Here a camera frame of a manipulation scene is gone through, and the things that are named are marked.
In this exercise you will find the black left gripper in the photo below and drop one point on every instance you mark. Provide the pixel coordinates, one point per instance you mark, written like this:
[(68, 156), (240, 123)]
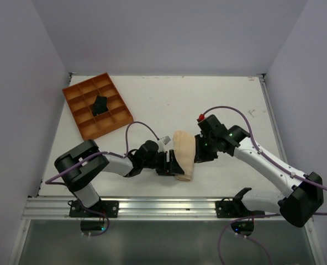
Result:
[(170, 168)]

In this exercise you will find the cream beige underwear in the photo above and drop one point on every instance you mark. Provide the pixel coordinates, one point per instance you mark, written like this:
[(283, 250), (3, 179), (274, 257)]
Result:
[(185, 151)]

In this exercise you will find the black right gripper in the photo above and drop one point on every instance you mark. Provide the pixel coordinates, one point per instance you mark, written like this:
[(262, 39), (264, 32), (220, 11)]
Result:
[(200, 155)]

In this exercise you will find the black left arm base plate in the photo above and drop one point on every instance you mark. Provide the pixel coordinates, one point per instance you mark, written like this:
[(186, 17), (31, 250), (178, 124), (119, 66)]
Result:
[(108, 207)]

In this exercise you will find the orange compartment tray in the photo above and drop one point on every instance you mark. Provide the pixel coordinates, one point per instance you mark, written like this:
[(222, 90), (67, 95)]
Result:
[(80, 99)]

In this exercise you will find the aluminium mounting rail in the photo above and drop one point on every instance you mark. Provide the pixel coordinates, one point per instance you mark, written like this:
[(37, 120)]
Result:
[(135, 208)]

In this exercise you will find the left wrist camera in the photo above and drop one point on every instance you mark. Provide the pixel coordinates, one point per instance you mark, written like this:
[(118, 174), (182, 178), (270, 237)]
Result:
[(162, 142)]

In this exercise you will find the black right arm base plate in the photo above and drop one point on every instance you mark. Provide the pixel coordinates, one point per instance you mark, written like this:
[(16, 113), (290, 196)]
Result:
[(232, 209)]

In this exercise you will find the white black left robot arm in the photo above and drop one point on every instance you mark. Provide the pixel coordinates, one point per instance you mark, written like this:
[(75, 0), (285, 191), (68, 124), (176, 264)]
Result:
[(79, 166)]

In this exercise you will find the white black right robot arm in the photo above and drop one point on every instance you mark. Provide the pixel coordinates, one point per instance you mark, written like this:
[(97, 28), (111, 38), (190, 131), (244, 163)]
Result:
[(298, 195)]

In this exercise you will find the black rolled garment in tray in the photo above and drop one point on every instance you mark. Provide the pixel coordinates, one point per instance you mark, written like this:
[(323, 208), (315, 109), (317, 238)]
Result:
[(99, 106)]

